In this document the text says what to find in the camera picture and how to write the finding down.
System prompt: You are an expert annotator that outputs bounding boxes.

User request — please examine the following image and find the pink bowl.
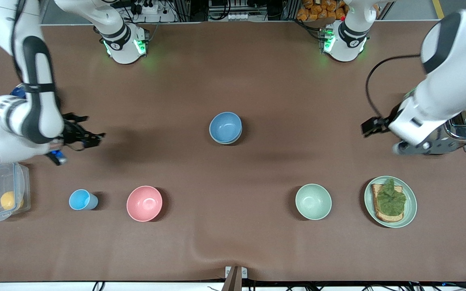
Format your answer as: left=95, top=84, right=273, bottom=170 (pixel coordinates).
left=126, top=186, right=163, bottom=222

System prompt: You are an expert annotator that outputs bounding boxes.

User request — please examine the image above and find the pale green plate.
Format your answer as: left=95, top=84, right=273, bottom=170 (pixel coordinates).
left=364, top=176, right=418, bottom=229

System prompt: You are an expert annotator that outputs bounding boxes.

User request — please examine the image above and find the blue bowl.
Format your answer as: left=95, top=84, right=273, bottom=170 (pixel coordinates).
left=209, top=112, right=243, bottom=143

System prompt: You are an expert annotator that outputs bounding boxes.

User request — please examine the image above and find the toasted bread slice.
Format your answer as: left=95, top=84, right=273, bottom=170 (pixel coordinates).
left=371, top=183, right=405, bottom=223

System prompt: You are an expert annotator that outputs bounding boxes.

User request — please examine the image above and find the pale mint green bowl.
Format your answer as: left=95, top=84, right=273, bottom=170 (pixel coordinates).
left=295, top=183, right=332, bottom=221

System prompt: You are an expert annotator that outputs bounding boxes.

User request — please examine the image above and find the bag of orange snacks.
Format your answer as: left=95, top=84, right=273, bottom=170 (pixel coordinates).
left=296, top=0, right=347, bottom=22

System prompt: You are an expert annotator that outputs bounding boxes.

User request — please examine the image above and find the sage green bowl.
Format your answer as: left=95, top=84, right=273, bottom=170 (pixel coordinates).
left=210, top=131, right=243, bottom=146

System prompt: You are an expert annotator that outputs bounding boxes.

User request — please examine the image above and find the light blue cup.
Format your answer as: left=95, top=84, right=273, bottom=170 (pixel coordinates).
left=69, top=189, right=99, bottom=211

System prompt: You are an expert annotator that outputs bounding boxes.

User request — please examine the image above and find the metal table edge bracket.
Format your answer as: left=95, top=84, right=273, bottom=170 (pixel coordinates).
left=225, top=266, right=248, bottom=291

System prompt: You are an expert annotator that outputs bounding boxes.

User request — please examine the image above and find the yellow lemon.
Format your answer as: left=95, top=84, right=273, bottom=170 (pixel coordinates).
left=0, top=191, right=24, bottom=211

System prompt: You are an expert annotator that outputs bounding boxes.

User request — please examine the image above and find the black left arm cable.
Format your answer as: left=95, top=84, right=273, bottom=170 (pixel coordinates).
left=365, top=54, right=423, bottom=120

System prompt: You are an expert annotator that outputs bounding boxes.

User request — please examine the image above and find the green lettuce leaf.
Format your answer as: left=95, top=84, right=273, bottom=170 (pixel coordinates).
left=375, top=178, right=407, bottom=217

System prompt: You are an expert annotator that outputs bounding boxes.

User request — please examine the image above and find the cream and chrome toaster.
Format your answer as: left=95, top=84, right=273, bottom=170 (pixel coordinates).
left=403, top=89, right=466, bottom=156

